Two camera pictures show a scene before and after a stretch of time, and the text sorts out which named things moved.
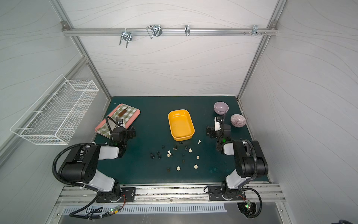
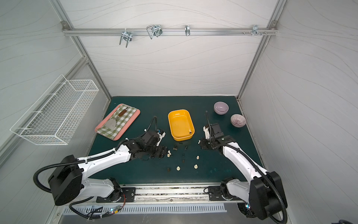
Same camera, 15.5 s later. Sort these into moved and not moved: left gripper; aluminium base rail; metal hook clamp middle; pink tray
Moved: left gripper
Not moved: aluminium base rail; metal hook clamp middle; pink tray
